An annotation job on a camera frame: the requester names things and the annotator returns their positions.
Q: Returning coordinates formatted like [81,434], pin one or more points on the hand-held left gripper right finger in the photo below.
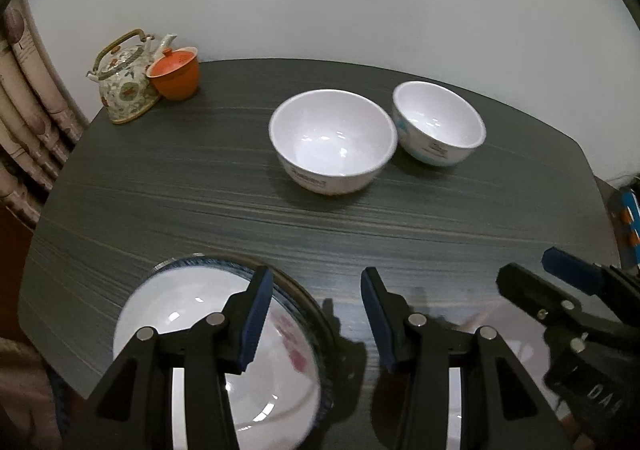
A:
[377,320]

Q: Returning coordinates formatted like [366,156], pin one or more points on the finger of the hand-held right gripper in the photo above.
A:
[575,270]
[530,295]

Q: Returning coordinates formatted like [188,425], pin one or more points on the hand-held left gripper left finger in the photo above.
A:
[255,325]

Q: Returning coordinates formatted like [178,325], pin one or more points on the white plate pink flowers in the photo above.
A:
[295,345]

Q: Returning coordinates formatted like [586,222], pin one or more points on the large pink bowl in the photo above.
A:
[190,300]

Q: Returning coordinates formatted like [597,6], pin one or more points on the white bowl dark print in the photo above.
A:
[332,140]

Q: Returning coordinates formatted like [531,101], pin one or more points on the white bowl light blue print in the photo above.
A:
[437,120]

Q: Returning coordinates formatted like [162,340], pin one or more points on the blue and orange box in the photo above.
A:
[631,215]

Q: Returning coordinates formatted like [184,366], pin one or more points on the pink patterned clothing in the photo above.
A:
[25,390]

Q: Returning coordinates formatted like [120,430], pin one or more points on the orange lidded cup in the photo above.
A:
[175,78]

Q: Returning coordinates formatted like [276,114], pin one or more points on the floral ceramic teapot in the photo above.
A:
[125,90]

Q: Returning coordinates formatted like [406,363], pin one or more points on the beige patterned curtain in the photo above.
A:
[30,95]

